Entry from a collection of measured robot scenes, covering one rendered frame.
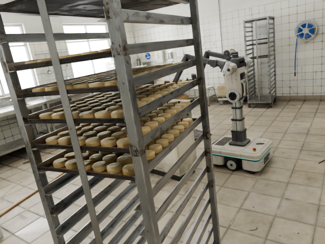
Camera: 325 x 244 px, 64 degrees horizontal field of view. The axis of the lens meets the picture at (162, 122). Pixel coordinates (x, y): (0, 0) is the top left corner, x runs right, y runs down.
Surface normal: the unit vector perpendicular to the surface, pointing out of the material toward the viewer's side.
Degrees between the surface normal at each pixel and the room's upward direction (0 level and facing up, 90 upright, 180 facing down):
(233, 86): 101
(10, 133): 90
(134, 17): 90
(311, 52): 90
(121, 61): 90
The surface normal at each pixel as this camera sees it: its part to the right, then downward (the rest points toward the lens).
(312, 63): -0.56, 0.29
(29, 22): 0.82, 0.04
